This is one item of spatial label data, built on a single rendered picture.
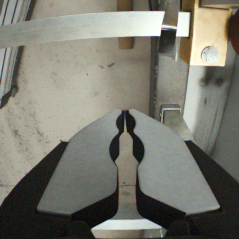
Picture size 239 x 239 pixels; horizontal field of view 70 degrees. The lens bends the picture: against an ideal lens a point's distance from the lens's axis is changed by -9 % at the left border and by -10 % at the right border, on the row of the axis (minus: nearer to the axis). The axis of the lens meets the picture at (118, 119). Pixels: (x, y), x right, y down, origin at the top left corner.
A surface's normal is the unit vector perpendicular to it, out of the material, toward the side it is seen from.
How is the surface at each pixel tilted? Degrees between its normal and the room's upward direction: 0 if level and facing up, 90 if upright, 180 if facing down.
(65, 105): 0
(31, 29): 0
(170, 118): 90
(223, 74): 0
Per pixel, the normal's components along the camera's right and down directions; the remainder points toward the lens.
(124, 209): -0.04, -0.86
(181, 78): -0.02, 0.51
